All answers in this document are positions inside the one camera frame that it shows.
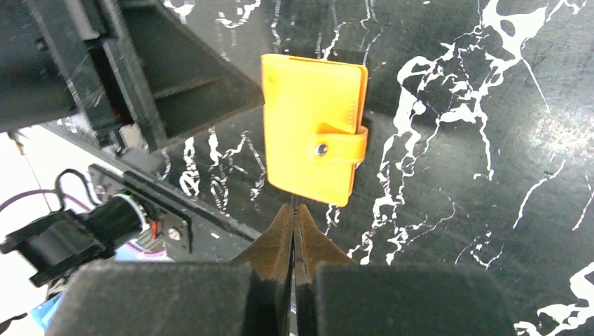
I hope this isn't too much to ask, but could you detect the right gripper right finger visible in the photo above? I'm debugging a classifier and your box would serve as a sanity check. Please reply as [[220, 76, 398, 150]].
[[293, 204, 515, 335]]

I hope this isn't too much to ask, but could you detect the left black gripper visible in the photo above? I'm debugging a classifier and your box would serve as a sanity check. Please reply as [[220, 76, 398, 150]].
[[1, 1, 134, 135]]

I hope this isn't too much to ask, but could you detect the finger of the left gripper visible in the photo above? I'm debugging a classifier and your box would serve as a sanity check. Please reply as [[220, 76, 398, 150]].
[[97, 1, 263, 151]]

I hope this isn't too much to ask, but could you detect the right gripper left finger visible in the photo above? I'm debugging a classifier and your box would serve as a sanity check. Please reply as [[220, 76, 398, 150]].
[[47, 205, 291, 335]]

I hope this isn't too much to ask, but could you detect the orange leather card holder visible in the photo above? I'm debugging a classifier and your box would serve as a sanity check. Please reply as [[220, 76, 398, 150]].
[[261, 54, 368, 207]]

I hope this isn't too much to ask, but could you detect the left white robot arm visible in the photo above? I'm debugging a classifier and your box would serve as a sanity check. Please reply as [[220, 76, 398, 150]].
[[1, 1, 265, 258]]

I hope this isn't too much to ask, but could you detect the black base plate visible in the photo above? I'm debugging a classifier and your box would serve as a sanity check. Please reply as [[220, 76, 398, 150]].
[[88, 164, 261, 262]]

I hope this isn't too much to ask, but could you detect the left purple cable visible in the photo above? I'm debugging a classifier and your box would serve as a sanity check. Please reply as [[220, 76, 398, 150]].
[[0, 188, 94, 214]]

